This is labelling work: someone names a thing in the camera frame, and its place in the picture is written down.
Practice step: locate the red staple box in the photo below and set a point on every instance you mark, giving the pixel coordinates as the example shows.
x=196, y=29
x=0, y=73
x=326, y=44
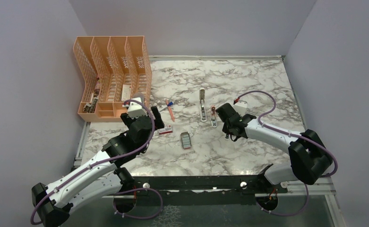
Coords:
x=167, y=129

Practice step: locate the clear tape roll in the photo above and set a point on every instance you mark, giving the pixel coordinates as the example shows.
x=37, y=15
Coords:
x=139, y=94

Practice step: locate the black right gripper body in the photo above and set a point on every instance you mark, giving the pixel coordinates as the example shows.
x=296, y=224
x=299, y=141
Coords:
x=226, y=129

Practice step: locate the grey staple tray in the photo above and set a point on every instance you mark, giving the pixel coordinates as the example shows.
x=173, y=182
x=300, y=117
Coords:
x=185, y=140

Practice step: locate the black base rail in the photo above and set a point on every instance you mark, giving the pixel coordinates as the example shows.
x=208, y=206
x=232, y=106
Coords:
x=177, y=190

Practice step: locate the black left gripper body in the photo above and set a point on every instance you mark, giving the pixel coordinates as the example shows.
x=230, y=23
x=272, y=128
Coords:
x=159, y=124

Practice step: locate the orange plastic file organizer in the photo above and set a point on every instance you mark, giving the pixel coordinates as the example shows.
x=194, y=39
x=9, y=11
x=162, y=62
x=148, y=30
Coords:
x=106, y=63

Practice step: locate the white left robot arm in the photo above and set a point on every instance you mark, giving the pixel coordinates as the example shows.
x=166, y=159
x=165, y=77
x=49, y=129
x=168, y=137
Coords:
x=103, y=174

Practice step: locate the white stapler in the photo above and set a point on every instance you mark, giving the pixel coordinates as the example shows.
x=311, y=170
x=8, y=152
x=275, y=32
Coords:
x=202, y=105

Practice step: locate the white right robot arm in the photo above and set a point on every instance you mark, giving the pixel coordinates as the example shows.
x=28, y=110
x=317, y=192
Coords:
x=308, y=160

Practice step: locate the white card in organizer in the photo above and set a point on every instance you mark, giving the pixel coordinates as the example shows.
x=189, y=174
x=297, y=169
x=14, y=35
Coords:
x=126, y=92

